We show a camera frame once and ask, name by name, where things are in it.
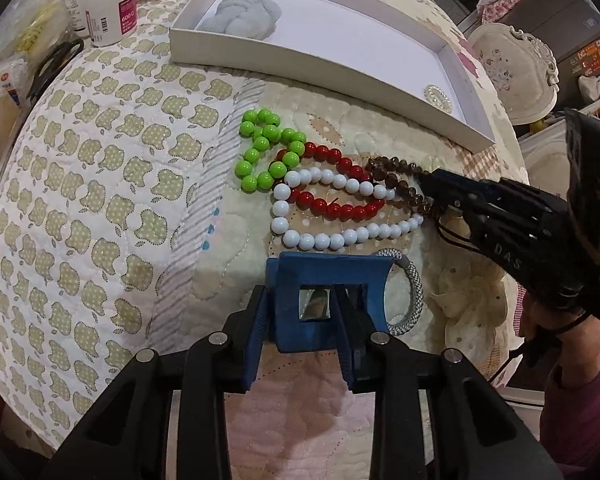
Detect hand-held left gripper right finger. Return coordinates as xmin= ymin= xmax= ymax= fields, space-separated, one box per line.
xmin=335 ymin=285 xmax=563 ymax=480

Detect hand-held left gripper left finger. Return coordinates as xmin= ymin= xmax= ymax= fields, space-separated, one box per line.
xmin=55 ymin=285 xmax=271 ymax=480

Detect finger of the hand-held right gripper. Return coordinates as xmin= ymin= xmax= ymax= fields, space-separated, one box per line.
xmin=421 ymin=169 xmax=556 ymax=211
xmin=427 ymin=190 xmax=486 ymax=233

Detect blue hair claw clip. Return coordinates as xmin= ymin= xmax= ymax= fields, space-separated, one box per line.
xmin=265 ymin=252 xmax=406 ymax=353

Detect brown bead bracelet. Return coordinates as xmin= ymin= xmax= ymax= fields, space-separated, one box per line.
xmin=365 ymin=156 xmax=446 ymax=221

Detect cream dotted scrunchie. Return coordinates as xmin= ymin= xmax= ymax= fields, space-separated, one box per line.
xmin=425 ymin=255 xmax=518 ymax=361

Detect red bead bracelet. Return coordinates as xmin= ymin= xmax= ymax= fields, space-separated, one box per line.
xmin=278 ymin=142 xmax=386 ymax=221

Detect white shallow cardboard box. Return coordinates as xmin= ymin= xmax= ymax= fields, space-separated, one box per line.
xmin=169 ymin=0 xmax=496 ymax=153

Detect person's right forearm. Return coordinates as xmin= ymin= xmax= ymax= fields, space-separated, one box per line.
xmin=537 ymin=347 xmax=600 ymax=466

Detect person's right hand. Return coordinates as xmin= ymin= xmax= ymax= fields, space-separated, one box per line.
xmin=525 ymin=292 xmax=600 ymax=376

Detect ornate white chair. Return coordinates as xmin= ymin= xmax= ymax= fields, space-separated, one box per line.
xmin=467 ymin=22 xmax=561 ymax=126

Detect grey refrigerator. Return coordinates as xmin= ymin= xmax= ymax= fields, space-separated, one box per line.
xmin=555 ymin=10 xmax=600 ymax=106

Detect pink floral cloth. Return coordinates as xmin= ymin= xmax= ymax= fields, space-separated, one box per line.
xmin=477 ymin=0 xmax=536 ymax=23

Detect quilted patterned tablecloth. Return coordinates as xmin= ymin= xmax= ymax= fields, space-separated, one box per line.
xmin=0 ymin=0 xmax=533 ymax=480

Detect light blue scrunchie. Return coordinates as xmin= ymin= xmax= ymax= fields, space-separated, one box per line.
xmin=197 ymin=0 xmax=283 ymax=40

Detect black scissors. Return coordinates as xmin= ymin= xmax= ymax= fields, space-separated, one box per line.
xmin=27 ymin=37 xmax=86 ymax=103

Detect white printed packet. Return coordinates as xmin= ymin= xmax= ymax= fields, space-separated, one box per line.
xmin=0 ymin=55 xmax=31 ymax=121

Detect white bottle with pink label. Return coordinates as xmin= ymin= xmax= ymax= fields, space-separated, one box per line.
xmin=86 ymin=0 xmax=138 ymax=48

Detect yellow patterned packet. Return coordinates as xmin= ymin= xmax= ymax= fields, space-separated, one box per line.
xmin=15 ymin=0 xmax=63 ymax=56

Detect grey braided hair tie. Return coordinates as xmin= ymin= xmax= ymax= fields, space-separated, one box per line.
xmin=385 ymin=250 xmax=425 ymax=337

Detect gold coil hair tie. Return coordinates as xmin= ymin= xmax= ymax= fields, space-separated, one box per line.
xmin=422 ymin=85 xmax=453 ymax=115

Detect white bead bracelet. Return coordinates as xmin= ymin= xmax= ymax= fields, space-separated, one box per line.
xmin=271 ymin=167 xmax=425 ymax=251

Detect green bead bracelet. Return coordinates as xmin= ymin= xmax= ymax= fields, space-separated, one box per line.
xmin=234 ymin=108 xmax=307 ymax=193

